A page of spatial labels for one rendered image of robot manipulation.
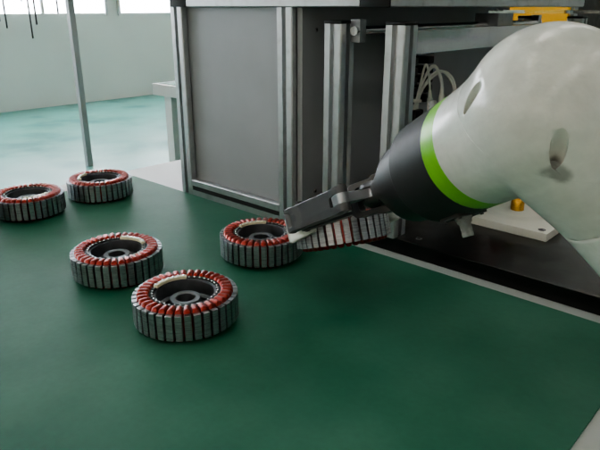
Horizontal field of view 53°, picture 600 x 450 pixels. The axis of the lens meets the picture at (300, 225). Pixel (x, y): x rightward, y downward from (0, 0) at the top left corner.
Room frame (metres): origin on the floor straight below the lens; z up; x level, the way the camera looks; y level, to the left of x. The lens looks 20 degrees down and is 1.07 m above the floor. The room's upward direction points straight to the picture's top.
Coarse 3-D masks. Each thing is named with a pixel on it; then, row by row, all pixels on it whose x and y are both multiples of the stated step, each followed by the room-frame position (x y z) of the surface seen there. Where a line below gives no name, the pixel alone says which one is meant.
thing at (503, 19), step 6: (480, 12) 1.15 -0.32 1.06; (486, 12) 1.15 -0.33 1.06; (480, 18) 1.13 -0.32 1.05; (486, 18) 1.12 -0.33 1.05; (492, 18) 1.11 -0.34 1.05; (498, 18) 1.11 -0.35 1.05; (504, 18) 1.12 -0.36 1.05; (510, 18) 1.14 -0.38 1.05; (492, 24) 1.11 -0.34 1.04; (498, 24) 1.11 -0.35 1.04; (504, 24) 1.13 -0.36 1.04; (510, 24) 1.14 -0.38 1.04
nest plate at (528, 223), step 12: (504, 204) 0.89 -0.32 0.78; (480, 216) 0.83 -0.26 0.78; (492, 216) 0.83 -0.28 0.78; (504, 216) 0.83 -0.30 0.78; (516, 216) 0.83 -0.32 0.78; (528, 216) 0.83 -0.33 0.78; (540, 216) 0.83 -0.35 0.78; (492, 228) 0.81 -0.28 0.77; (504, 228) 0.80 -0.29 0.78; (516, 228) 0.79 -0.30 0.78; (528, 228) 0.78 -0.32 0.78; (540, 228) 0.78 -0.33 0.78; (552, 228) 0.78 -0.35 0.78; (540, 240) 0.76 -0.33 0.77
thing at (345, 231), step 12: (372, 216) 0.63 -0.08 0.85; (384, 216) 0.65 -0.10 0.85; (324, 228) 0.62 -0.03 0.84; (336, 228) 0.62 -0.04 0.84; (348, 228) 0.62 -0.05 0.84; (360, 228) 0.62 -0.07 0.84; (372, 228) 0.62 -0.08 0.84; (384, 228) 0.64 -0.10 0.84; (300, 240) 0.64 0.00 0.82; (312, 240) 0.62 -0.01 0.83; (324, 240) 0.62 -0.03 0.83; (336, 240) 0.62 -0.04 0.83; (348, 240) 0.61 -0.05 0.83; (360, 240) 0.61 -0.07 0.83; (372, 240) 0.63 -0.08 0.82
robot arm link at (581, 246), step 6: (570, 240) 0.37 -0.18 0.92; (588, 240) 0.36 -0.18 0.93; (594, 240) 0.35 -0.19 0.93; (576, 246) 0.37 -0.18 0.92; (582, 246) 0.37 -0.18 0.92; (588, 246) 0.36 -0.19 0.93; (594, 246) 0.36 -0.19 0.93; (582, 252) 0.37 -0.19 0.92; (588, 252) 0.36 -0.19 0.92; (594, 252) 0.36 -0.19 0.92; (588, 258) 0.37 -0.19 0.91; (594, 258) 0.36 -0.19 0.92; (594, 264) 0.37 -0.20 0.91; (594, 270) 0.38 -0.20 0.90
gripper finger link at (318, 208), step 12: (324, 192) 0.55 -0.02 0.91; (336, 192) 0.53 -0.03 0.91; (300, 204) 0.57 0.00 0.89; (312, 204) 0.56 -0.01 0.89; (324, 204) 0.54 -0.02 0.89; (348, 204) 0.52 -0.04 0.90; (300, 216) 0.57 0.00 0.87; (312, 216) 0.55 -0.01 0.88; (324, 216) 0.54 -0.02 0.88; (336, 216) 0.54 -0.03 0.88; (288, 228) 0.58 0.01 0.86; (300, 228) 0.57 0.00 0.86
